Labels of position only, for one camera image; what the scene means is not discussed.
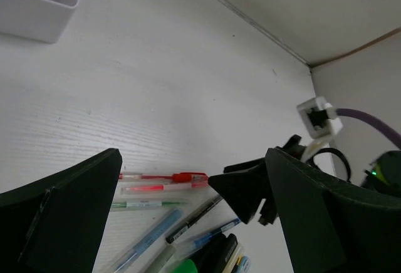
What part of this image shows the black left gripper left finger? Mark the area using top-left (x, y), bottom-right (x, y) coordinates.
top-left (1, 148), bottom-right (122, 272)

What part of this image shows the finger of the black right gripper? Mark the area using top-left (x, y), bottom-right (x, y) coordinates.
top-left (208, 158), bottom-right (278, 225)

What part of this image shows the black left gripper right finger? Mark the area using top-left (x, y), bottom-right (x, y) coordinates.
top-left (265, 148), bottom-right (400, 272)

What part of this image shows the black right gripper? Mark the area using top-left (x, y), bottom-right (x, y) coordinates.
top-left (360, 150), bottom-right (400, 197)

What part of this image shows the red capped gel pen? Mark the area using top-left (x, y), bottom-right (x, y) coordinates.
top-left (119, 172), bottom-right (209, 183)

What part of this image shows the red clear gel pen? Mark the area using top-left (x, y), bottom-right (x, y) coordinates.
top-left (120, 181), bottom-right (209, 195)

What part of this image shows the green clear gel pen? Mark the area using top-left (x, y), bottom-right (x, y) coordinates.
top-left (110, 200), bottom-right (189, 211)

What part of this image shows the light blue pen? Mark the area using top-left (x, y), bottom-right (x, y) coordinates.
top-left (105, 209), bottom-right (184, 272)

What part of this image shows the black marker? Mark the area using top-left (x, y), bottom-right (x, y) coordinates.
top-left (200, 234), bottom-right (238, 273)

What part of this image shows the blue clear gel pen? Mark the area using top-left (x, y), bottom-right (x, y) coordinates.
top-left (174, 218), bottom-right (242, 260)

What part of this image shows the black thin pen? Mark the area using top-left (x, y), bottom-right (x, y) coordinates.
top-left (165, 195), bottom-right (223, 244)

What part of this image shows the white divided organizer container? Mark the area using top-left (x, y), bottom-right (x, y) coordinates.
top-left (1, 0), bottom-right (80, 44)

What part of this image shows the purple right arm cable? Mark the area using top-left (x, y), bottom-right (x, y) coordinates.
top-left (335, 107), bottom-right (401, 148)

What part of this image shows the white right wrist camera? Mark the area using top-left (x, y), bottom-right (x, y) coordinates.
top-left (296, 96), bottom-right (343, 139)

